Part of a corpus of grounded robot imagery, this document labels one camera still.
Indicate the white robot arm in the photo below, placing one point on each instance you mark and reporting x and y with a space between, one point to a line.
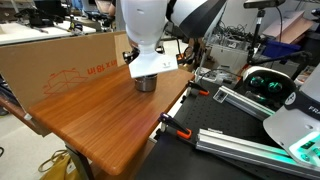
145 21

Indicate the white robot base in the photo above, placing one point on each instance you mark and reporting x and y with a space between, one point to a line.
296 125

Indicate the orange black clamp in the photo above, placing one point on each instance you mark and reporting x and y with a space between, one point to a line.
198 87
181 130

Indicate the wooden table top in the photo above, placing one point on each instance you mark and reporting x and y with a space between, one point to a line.
107 119

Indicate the black perforated breadboard table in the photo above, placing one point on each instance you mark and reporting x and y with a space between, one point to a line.
174 158

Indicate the yellow bag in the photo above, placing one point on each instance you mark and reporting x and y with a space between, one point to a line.
59 167

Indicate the silver pot with handles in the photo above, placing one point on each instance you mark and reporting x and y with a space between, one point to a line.
146 83

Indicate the aluminium extrusion rail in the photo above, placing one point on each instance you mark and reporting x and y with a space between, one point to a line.
254 153
247 105

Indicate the brown cardboard box wall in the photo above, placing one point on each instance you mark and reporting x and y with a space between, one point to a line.
37 70

